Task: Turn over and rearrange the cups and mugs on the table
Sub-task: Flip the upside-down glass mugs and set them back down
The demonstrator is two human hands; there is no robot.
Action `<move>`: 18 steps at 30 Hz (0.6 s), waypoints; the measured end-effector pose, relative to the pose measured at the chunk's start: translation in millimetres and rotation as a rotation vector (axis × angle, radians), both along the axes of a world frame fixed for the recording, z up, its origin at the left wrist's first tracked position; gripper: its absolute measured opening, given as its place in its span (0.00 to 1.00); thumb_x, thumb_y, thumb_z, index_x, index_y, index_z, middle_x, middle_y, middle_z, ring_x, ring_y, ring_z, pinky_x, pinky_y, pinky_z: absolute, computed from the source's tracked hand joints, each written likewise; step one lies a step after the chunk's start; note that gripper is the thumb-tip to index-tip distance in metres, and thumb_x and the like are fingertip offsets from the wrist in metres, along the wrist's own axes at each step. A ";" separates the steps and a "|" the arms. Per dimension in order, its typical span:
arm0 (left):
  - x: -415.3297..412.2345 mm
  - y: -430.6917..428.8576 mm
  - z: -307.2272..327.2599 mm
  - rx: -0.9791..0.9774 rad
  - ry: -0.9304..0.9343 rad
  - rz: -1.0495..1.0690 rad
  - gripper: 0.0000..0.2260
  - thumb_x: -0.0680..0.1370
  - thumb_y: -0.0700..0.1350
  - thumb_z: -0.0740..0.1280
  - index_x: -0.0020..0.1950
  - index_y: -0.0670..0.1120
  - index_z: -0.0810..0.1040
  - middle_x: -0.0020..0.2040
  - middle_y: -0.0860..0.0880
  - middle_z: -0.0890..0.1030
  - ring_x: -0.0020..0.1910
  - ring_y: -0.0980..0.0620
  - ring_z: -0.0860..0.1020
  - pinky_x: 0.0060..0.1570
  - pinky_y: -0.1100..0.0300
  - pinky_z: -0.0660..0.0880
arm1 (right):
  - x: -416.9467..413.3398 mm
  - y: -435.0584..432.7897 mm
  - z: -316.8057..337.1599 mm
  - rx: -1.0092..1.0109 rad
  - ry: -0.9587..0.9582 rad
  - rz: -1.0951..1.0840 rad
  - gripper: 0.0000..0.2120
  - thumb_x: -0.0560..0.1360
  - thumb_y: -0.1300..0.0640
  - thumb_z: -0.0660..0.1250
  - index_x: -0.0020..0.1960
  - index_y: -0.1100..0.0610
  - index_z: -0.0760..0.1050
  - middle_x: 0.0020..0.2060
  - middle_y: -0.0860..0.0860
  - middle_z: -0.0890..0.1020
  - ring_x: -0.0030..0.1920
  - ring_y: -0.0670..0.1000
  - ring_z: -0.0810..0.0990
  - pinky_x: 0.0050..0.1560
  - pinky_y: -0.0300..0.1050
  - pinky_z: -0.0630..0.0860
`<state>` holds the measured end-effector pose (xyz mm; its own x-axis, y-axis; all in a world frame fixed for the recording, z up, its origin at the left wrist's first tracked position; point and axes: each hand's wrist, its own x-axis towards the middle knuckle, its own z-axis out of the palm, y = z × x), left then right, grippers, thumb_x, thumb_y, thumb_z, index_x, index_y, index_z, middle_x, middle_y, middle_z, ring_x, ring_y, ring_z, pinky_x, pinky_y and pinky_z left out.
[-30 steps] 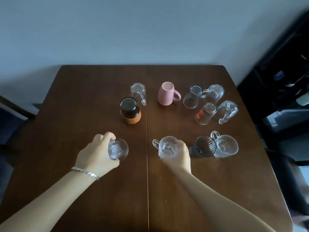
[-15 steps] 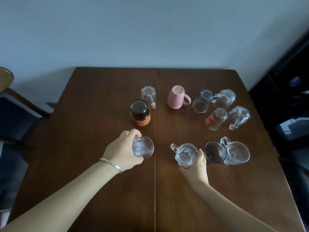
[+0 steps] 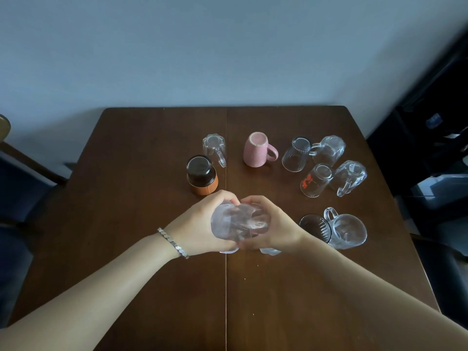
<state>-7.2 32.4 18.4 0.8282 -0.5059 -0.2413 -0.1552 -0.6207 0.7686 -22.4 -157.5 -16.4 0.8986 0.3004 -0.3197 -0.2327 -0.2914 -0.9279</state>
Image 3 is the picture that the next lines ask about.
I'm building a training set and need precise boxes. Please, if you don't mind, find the brown wooden table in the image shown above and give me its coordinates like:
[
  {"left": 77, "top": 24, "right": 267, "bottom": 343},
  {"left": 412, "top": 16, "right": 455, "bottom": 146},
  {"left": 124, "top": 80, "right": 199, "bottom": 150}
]
[{"left": 7, "top": 105, "right": 441, "bottom": 351}]

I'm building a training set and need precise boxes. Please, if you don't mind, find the person's right hand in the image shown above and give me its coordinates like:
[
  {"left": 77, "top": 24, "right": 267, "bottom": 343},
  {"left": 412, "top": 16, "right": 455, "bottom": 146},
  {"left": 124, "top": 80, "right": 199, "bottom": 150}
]
[{"left": 239, "top": 195, "right": 312, "bottom": 254}]

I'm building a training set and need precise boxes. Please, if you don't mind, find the clear ribbed glass tumbler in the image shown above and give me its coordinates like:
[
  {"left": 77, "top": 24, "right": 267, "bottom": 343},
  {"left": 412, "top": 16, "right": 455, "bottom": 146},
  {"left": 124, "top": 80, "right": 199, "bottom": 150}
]
[{"left": 281, "top": 137, "right": 312, "bottom": 172}]

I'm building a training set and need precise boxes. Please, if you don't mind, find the silver link bracelet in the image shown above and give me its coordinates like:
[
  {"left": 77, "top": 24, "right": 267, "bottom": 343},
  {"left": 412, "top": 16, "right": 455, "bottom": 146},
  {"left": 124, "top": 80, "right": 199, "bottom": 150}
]
[{"left": 157, "top": 227, "right": 191, "bottom": 259}]

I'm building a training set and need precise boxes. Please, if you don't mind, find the person's left hand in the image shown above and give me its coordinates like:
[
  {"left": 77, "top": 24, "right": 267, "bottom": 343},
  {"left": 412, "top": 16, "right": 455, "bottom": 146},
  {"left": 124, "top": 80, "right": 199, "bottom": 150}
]
[{"left": 162, "top": 190, "right": 242, "bottom": 257}]

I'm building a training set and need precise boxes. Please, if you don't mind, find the small dark ribbed glass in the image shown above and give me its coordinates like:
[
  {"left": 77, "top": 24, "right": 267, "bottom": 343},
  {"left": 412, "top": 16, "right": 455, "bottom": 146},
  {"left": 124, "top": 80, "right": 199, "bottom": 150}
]
[{"left": 299, "top": 214, "right": 332, "bottom": 244}]

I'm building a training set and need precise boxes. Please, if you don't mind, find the person's right forearm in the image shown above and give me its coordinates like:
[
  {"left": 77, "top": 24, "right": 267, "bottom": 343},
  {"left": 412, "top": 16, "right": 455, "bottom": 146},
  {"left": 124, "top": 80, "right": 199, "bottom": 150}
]
[{"left": 289, "top": 232, "right": 468, "bottom": 351}]

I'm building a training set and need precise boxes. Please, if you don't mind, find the glass tumbler with red print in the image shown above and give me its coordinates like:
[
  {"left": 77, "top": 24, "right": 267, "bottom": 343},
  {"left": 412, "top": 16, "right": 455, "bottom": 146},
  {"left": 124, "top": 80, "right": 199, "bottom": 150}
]
[{"left": 300, "top": 163, "right": 333, "bottom": 198}]

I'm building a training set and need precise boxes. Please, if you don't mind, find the wooden chair blue cushion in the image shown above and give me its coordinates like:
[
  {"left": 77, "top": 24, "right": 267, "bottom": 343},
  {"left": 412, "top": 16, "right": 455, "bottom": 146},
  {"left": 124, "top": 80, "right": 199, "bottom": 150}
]
[{"left": 0, "top": 114, "right": 70, "bottom": 318}]

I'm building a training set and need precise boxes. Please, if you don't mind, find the dark chair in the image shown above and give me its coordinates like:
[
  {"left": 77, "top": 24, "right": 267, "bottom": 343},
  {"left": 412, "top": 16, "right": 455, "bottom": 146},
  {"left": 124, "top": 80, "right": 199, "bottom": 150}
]
[{"left": 411, "top": 232, "right": 468, "bottom": 320}]

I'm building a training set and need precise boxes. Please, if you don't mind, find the pink ceramic mug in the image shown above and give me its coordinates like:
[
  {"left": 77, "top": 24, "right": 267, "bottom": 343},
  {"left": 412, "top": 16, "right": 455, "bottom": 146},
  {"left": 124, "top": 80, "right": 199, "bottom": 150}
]
[{"left": 243, "top": 132, "right": 278, "bottom": 168}]

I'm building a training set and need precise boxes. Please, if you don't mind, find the dark cup orange sleeve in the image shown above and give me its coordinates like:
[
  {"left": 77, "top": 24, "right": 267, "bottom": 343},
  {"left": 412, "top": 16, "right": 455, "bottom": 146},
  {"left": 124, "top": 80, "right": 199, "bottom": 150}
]
[{"left": 186, "top": 155, "right": 219, "bottom": 196}]

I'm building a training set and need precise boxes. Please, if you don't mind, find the person's left forearm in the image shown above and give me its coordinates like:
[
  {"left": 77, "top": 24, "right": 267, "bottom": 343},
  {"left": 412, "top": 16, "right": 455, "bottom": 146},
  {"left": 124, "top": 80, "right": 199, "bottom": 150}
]
[{"left": 0, "top": 234, "right": 180, "bottom": 351}]

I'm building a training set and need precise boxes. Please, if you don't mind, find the black water dispenser cabinet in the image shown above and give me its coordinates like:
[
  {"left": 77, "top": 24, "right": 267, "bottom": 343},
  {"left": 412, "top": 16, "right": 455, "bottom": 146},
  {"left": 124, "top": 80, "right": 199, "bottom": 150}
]
[{"left": 365, "top": 29, "right": 468, "bottom": 234}]

